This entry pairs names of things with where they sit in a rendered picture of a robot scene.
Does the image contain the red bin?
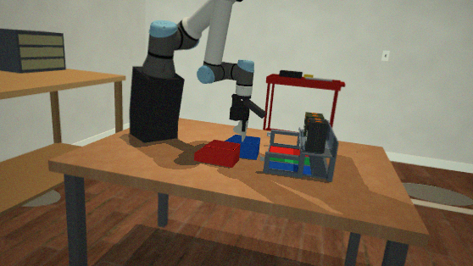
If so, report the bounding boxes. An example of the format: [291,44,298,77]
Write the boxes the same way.
[194,140,241,168]

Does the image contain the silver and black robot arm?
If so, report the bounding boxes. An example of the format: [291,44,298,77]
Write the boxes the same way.
[142,0,254,96]

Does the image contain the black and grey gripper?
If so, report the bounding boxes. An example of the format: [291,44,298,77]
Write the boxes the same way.
[230,94,251,141]

